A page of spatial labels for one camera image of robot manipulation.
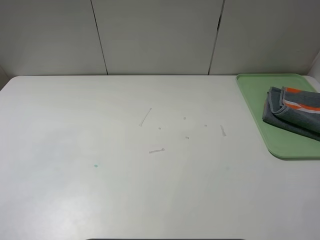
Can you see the grey towel with orange pattern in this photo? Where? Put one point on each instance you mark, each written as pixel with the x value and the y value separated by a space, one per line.
pixel 293 110

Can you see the green plastic tray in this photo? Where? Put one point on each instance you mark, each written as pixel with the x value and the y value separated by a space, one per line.
pixel 281 143

